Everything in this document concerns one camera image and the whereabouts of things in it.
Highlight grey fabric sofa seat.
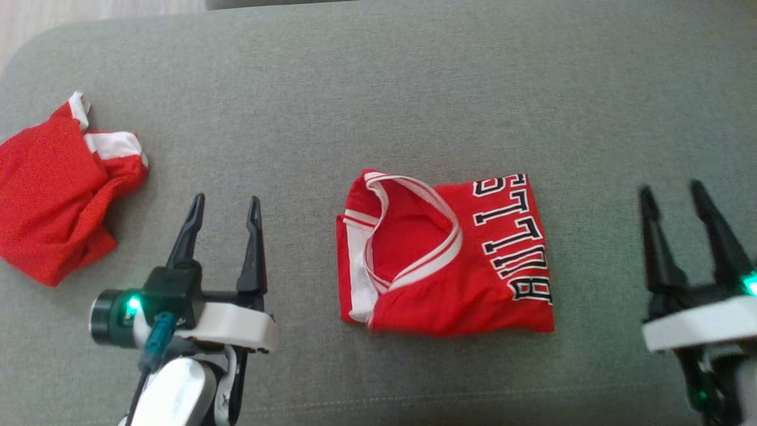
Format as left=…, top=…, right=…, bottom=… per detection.
left=0, top=0, right=757, bottom=426

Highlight left arm cable teal plug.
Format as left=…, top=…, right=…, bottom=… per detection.
left=121, top=312, right=179, bottom=426

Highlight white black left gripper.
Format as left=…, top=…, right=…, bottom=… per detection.
left=141, top=193, right=280, bottom=354

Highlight grey fabric sofa chaise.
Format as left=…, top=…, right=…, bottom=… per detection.
left=204, top=0, right=361, bottom=11

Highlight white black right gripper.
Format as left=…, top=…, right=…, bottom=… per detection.
left=639, top=179, right=757, bottom=354

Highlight red basketball jersey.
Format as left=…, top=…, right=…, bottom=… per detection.
left=336, top=169, right=555, bottom=338

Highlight red shorts with white trim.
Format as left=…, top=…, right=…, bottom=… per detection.
left=0, top=92, right=150, bottom=288

